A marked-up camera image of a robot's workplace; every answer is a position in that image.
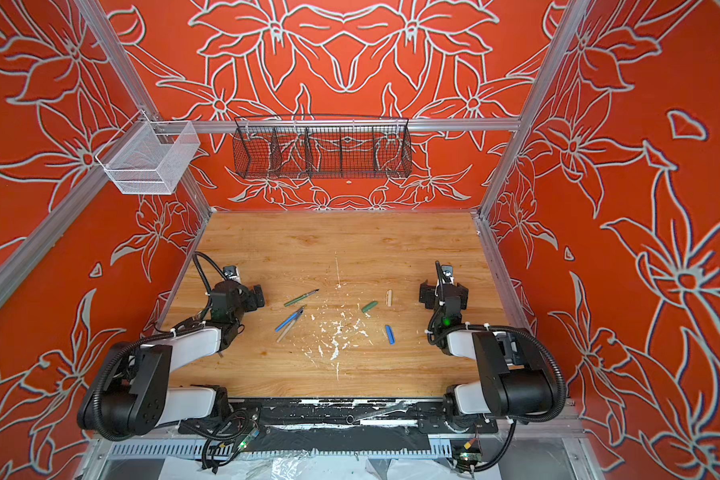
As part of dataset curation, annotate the beige pen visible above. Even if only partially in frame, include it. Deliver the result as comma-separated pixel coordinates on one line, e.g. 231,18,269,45
276,314,303,343

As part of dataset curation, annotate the blue pen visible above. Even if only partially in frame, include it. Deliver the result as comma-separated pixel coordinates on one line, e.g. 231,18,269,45
275,307,304,332

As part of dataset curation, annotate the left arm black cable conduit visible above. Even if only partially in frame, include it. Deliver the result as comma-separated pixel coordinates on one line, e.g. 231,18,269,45
191,251,226,296

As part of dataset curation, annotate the green pen cap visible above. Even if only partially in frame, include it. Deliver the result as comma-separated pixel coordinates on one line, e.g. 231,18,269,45
361,301,378,313

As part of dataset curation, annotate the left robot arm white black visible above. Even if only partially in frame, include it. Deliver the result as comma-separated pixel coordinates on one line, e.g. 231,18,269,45
77,279,265,442

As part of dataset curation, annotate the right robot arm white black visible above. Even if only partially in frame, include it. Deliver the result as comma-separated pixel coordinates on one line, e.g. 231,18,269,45
419,279,567,423

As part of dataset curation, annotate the white cable duct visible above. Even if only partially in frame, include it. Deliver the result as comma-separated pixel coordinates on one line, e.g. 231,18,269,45
107,436,457,461

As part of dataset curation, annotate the green pen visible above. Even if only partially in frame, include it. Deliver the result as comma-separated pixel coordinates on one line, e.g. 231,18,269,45
283,289,319,307

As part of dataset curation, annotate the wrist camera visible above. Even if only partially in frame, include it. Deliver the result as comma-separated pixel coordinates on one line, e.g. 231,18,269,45
438,265,453,284
222,265,240,282

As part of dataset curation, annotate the black wire basket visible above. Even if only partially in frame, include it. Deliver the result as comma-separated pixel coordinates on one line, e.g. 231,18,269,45
232,116,413,180

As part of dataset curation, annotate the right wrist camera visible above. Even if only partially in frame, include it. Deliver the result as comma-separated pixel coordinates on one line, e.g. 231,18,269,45
438,265,453,284

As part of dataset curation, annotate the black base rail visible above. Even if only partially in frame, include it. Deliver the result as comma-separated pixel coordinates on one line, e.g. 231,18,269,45
178,397,499,436

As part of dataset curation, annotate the white mesh basket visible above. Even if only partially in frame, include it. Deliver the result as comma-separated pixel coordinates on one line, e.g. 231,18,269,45
96,121,200,195

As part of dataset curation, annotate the blue pen cap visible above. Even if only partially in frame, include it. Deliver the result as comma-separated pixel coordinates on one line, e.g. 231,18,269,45
385,325,395,345

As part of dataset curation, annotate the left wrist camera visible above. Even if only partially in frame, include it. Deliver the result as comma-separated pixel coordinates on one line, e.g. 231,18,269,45
222,265,240,282

